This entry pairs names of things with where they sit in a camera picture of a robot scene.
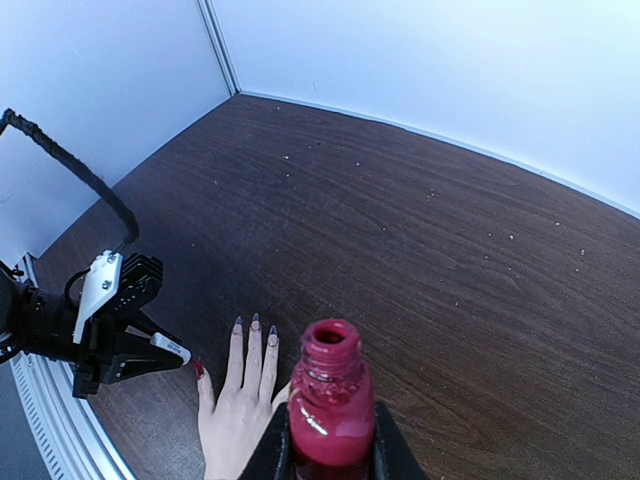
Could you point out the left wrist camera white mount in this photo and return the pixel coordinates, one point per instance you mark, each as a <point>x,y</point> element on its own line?
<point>111,274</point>

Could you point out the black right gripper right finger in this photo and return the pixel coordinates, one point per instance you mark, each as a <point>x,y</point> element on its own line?
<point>392,458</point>

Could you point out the left aluminium corner post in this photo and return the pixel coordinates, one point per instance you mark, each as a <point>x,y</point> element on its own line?
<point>218,43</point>

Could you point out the white nail polish cap brush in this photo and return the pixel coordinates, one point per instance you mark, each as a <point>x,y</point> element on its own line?
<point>161,341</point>

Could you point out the pale hand with long nails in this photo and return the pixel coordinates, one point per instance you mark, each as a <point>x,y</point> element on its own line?
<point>231,423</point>

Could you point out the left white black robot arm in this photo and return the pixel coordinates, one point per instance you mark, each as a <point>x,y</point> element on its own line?
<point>37,322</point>

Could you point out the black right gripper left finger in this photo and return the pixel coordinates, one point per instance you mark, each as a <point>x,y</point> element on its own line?
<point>272,458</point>

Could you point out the red nail polish bottle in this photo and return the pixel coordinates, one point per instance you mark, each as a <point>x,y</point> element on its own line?
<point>332,404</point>

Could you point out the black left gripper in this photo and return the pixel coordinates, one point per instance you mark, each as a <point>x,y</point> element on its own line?
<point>102,357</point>

